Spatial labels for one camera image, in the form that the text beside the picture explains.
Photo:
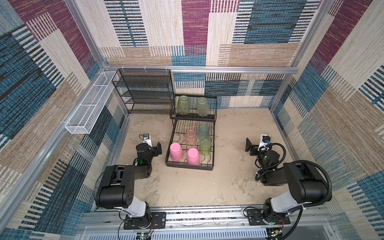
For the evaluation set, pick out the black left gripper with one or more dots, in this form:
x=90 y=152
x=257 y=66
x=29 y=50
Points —
x=153 y=150

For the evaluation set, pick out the teal frosted cup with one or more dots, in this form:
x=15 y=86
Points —
x=203 y=132

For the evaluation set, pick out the aluminium front rail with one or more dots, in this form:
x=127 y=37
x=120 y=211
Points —
x=207 y=223

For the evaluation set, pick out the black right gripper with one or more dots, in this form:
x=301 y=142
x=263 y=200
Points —
x=254 y=147

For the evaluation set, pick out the black mesh shelf rack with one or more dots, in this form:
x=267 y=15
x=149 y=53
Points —
x=145 y=91

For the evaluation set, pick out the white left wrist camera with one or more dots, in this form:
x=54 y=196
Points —
x=146 y=138

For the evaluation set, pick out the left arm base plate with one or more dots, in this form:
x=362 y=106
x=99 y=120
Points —
x=155 y=220

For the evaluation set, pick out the opaque pink cup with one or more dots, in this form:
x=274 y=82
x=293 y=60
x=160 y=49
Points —
x=193 y=157

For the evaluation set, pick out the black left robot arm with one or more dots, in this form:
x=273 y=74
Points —
x=117 y=186

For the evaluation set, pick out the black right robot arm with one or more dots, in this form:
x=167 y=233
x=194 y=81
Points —
x=309 y=184

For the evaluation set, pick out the pale frosted green cup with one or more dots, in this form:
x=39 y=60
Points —
x=203 y=108

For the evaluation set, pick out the white wire mesh basket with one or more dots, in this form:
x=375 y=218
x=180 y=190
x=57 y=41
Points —
x=87 y=113

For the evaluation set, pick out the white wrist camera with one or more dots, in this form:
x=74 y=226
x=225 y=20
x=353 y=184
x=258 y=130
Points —
x=146 y=138
x=264 y=144

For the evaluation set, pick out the black two-tier dish rack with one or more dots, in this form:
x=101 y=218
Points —
x=191 y=121

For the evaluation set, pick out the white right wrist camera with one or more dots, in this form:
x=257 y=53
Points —
x=264 y=144

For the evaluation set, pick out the clear pink cup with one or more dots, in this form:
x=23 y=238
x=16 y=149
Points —
x=191 y=138

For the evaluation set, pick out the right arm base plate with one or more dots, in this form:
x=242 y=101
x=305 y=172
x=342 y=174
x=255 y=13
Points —
x=257 y=217

